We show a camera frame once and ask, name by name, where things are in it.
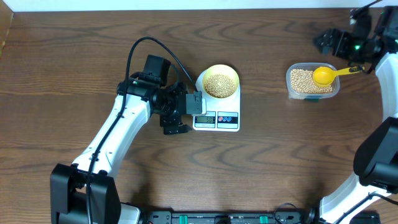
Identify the yellow plastic scoop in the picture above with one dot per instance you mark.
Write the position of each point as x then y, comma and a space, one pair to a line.
324, 76

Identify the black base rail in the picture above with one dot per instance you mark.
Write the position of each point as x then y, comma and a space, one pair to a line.
167, 217

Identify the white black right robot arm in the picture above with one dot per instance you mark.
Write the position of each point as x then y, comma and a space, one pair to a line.
375, 163

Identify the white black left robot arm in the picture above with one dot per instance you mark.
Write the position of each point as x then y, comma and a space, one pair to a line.
85, 191

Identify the cardboard box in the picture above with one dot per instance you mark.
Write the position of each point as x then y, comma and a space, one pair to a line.
6, 17

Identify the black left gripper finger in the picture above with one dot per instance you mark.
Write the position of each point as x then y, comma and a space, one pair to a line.
195, 104
171, 130

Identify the yellow plastic bowl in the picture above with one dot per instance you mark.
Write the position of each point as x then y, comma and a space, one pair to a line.
220, 81

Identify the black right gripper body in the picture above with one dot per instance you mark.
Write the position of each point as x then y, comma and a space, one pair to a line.
349, 48

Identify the white digital kitchen scale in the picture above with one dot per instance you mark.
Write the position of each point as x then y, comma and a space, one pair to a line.
221, 114

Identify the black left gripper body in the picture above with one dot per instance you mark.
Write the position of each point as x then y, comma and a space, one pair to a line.
173, 125

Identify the clear container of soybeans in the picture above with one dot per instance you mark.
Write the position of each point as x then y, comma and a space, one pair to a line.
300, 84

